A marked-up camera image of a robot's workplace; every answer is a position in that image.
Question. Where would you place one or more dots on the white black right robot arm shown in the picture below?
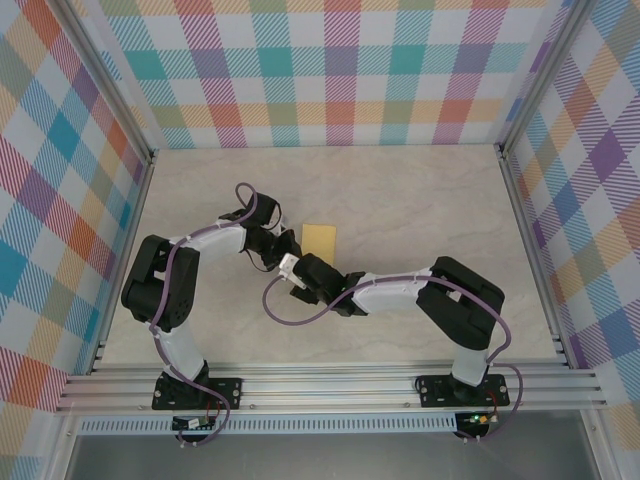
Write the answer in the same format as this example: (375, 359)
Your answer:
(390, 297)

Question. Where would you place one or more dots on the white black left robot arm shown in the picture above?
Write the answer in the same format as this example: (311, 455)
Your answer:
(220, 250)

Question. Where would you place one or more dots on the black circuit board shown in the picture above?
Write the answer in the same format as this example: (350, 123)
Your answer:
(192, 424)

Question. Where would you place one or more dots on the circuit board with green light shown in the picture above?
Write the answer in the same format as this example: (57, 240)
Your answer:
(477, 419)

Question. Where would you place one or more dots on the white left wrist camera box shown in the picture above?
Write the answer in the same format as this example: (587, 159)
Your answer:
(280, 225)

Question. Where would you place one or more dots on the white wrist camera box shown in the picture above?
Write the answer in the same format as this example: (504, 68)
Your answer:
(290, 267)
(280, 225)

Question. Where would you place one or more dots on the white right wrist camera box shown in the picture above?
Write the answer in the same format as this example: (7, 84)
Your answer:
(290, 267)

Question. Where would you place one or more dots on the aluminium slotted base rail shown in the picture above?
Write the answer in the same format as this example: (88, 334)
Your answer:
(325, 390)

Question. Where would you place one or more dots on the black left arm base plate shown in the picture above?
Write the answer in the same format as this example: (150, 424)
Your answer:
(236, 385)

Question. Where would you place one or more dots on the aluminium side rail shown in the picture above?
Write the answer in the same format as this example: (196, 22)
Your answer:
(122, 260)
(534, 260)

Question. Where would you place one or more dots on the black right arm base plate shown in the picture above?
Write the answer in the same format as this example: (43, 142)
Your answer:
(430, 395)

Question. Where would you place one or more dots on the aluminium frame post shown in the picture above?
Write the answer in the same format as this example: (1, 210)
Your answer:
(542, 75)
(107, 85)

